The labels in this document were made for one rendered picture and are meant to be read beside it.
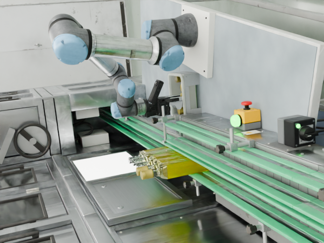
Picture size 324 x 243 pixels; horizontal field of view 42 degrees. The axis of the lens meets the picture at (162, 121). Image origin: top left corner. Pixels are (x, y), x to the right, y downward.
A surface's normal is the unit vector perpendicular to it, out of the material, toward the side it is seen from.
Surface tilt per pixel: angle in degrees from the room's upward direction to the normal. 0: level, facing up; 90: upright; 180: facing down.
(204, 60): 0
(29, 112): 90
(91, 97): 90
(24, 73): 90
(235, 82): 0
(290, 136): 0
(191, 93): 90
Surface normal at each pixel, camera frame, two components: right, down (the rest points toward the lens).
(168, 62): 0.45, 0.70
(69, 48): 0.22, 0.70
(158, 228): -0.07, -0.98
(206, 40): -0.93, 0.15
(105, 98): 0.36, 0.15
